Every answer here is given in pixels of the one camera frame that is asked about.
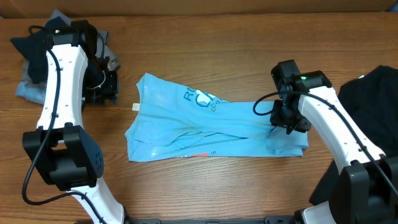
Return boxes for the light blue t-shirt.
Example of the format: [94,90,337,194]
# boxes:
[125,73,308,162]

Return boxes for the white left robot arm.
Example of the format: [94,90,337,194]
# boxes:
[22,20,131,223]

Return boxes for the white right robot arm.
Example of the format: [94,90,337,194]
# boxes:
[270,60,397,224]

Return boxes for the grey folded shorts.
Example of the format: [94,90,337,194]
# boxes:
[21,8,121,94]

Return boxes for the blue denim folded jeans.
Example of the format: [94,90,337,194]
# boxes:
[16,81,47,105]

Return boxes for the dark teal folded garment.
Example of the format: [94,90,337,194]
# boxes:
[10,17,69,84]

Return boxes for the black t-shirt pile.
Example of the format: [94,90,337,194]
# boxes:
[309,64,398,206]

